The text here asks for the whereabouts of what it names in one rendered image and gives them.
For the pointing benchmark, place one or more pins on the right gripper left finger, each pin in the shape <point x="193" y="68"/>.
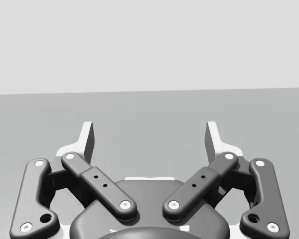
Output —
<point x="97" y="180"/>

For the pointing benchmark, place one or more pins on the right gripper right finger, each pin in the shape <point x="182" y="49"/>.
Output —
<point x="201" y="180"/>

